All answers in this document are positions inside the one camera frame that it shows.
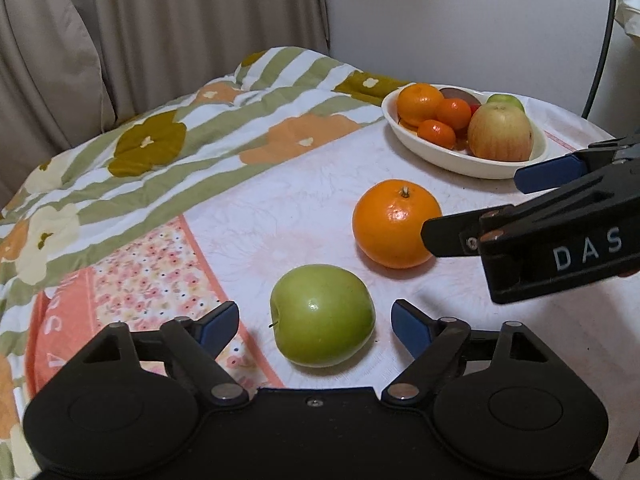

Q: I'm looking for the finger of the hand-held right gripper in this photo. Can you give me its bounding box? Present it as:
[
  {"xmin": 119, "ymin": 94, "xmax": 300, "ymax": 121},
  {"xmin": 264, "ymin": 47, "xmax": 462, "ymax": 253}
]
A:
[
  {"xmin": 514, "ymin": 130, "xmax": 640, "ymax": 194},
  {"xmin": 421, "ymin": 157, "xmax": 640, "ymax": 259}
]

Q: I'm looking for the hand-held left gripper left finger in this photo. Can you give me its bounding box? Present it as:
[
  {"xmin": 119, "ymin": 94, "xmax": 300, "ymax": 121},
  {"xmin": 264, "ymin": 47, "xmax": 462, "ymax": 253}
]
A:
[{"xmin": 60, "ymin": 301, "xmax": 251, "ymax": 406}]

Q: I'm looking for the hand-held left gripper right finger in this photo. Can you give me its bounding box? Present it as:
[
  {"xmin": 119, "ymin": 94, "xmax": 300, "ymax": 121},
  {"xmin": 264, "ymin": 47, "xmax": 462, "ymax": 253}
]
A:
[{"xmin": 381, "ymin": 299, "xmax": 553, "ymax": 405}]

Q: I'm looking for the large orange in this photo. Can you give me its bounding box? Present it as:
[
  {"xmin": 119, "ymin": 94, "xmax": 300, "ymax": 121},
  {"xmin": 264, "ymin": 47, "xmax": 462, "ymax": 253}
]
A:
[{"xmin": 352, "ymin": 179, "xmax": 444, "ymax": 269}]

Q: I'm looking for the large yellow apple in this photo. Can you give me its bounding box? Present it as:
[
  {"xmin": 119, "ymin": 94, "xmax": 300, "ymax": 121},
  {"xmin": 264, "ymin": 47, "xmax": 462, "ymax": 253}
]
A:
[{"xmin": 467, "ymin": 102, "xmax": 534, "ymax": 162}]

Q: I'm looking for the white oval dish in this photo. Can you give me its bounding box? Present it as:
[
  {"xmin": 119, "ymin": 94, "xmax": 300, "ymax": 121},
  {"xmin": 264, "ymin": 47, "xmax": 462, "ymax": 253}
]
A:
[{"xmin": 381, "ymin": 83, "xmax": 549, "ymax": 180}]

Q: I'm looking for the green apple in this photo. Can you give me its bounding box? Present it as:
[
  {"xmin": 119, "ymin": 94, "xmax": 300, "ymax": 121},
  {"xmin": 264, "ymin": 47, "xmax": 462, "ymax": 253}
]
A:
[
  {"xmin": 270, "ymin": 265, "xmax": 377, "ymax": 368},
  {"xmin": 486, "ymin": 93, "xmax": 526, "ymax": 113}
]

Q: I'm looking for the small mandarin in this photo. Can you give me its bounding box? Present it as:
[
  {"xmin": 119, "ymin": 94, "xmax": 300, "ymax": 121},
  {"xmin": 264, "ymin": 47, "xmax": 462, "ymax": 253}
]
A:
[
  {"xmin": 416, "ymin": 119, "xmax": 457, "ymax": 148},
  {"xmin": 436, "ymin": 98, "xmax": 472, "ymax": 131}
]

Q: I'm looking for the brown kiwi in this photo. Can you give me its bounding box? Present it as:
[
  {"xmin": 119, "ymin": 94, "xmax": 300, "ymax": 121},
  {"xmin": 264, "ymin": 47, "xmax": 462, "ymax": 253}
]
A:
[{"xmin": 439, "ymin": 86, "xmax": 483, "ymax": 106}]

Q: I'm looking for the pink floral bed sheet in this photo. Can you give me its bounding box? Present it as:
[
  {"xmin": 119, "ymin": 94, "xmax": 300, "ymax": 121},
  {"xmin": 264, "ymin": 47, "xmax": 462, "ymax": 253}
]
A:
[{"xmin": 24, "ymin": 92, "xmax": 640, "ymax": 478}]

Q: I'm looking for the medium orange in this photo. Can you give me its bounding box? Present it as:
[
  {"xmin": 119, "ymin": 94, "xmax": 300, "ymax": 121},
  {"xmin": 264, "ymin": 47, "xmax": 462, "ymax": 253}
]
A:
[{"xmin": 397, "ymin": 83, "xmax": 446, "ymax": 127}]

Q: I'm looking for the striped floral quilt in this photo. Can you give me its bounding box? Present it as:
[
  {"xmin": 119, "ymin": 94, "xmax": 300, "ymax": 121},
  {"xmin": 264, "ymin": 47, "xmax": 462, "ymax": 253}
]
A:
[{"xmin": 0, "ymin": 46, "xmax": 416, "ymax": 478}]

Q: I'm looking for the white cloth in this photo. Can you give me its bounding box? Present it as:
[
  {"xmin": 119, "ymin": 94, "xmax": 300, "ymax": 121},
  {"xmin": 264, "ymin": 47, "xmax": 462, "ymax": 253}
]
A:
[{"xmin": 612, "ymin": 0, "xmax": 640, "ymax": 38}]

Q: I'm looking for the black cable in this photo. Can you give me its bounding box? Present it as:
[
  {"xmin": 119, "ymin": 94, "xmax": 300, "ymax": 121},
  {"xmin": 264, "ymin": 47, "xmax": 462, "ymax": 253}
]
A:
[{"xmin": 582, "ymin": 0, "xmax": 616, "ymax": 120}]

